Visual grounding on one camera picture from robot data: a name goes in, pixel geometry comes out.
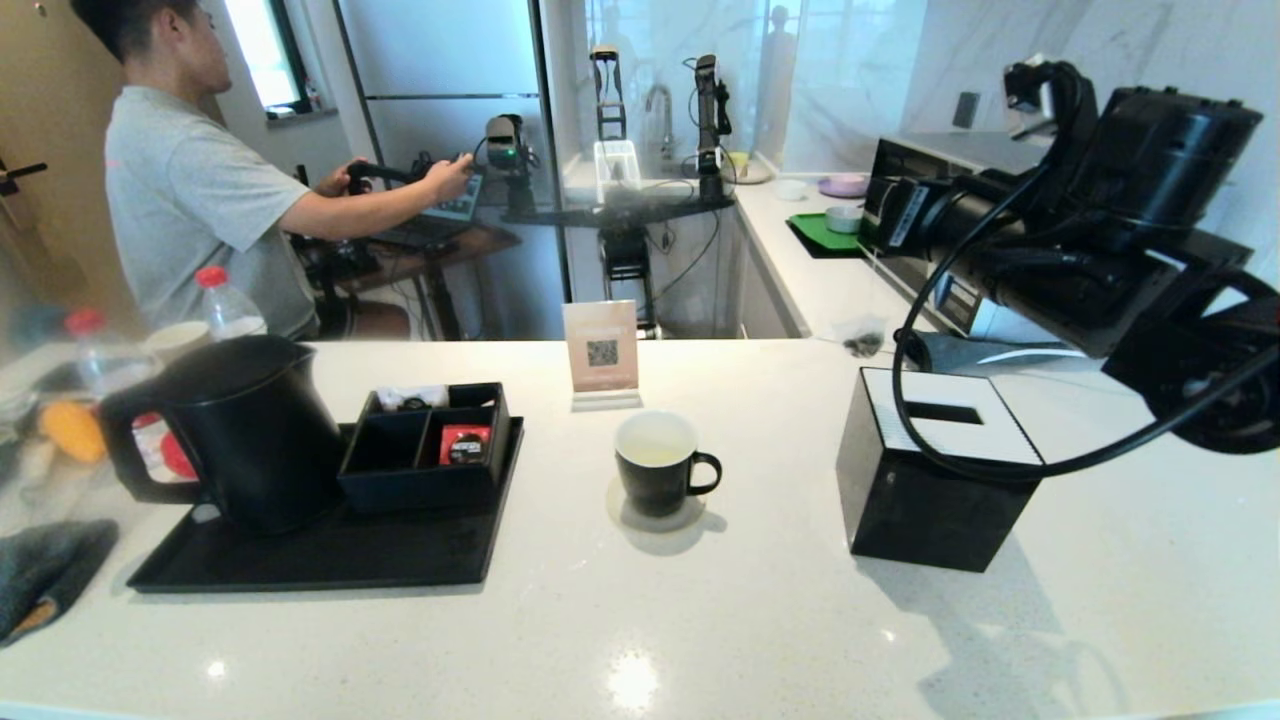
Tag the white sachet packets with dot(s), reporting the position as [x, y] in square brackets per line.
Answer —
[410, 397]

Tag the silver microwave oven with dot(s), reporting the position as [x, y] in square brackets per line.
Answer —
[960, 150]

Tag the brown wooden desk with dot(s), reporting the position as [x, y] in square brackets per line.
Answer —
[470, 243]

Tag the red coffee sachet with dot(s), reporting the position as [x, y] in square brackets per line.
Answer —
[465, 445]

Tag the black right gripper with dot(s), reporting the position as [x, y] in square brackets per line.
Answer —
[950, 220]

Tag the dark grey towel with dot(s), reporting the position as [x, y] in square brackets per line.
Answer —
[50, 570]

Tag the black laptop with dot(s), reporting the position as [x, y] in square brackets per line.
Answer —
[440, 225]

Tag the black white robot arm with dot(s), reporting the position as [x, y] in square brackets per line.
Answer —
[708, 120]

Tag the green tray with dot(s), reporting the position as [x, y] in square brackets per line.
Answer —
[815, 232]

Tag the black mug white inside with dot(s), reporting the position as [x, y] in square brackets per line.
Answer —
[655, 485]

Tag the chrome sink faucet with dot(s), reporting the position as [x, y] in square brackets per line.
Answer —
[660, 100]

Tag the person in grey t-shirt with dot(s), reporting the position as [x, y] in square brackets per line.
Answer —
[190, 200]

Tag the clear water bottle red cap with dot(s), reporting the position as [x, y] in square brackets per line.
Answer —
[228, 310]
[105, 355]

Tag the orange oval object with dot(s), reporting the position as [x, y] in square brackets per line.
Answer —
[72, 430]

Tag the small pale bowl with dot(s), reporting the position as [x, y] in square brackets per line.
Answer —
[843, 218]

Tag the white plastic rack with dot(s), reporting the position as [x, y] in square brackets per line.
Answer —
[615, 165]

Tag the black electric kettle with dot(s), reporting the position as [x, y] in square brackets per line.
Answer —
[260, 440]

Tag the black serving tray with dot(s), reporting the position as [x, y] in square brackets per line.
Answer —
[330, 555]

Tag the black compartment organizer box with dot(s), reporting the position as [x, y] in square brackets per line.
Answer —
[420, 490]

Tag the silver refrigerator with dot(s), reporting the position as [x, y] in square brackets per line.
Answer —
[440, 50]

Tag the grey robot arm green light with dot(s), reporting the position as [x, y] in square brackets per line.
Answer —
[505, 140]

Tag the QR code acrylic sign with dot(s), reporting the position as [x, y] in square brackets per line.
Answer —
[600, 345]

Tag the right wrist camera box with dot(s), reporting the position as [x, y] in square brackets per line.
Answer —
[1030, 95]

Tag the black tissue box white lid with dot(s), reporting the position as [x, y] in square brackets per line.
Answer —
[930, 510]

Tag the grey wall outlet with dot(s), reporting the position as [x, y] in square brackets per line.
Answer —
[965, 110]

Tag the clear tea bag packet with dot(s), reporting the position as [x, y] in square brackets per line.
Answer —
[863, 345]

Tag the small white cup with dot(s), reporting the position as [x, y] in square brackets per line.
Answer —
[790, 189]

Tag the black ladder-shaped frame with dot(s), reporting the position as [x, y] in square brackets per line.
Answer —
[606, 95]

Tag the window with black frame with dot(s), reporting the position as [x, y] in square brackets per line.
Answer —
[262, 50]

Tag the purple plate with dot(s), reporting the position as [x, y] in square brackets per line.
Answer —
[842, 186]

